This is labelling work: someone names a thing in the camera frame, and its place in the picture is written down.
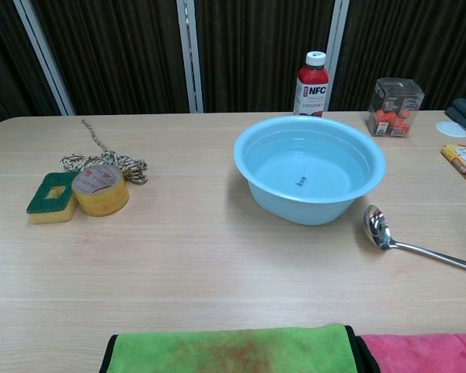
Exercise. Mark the metal ladle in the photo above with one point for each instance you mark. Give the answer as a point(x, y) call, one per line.
point(377, 228)

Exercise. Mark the light blue bowl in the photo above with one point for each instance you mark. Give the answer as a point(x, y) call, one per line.
point(295, 202)

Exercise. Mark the yellowish packing tape roll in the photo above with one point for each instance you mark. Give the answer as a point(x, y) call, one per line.
point(105, 200)

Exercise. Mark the red NFC juice bottle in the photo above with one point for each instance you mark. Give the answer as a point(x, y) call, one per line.
point(312, 83)

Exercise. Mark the green microfiber towel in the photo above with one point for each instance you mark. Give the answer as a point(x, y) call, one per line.
point(225, 349)

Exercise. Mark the clear plastic box orange parts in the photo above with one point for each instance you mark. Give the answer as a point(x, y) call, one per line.
point(392, 112)

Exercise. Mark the green yellow scrub sponge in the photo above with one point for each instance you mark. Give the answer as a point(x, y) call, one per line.
point(50, 204)

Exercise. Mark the white round table grommet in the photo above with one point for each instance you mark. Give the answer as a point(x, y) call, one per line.
point(452, 128)

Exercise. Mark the pink microfiber towel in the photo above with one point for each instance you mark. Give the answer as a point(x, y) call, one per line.
point(423, 353)

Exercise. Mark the white partition post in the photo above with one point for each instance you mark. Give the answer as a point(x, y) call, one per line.
point(46, 58)
point(338, 42)
point(190, 58)

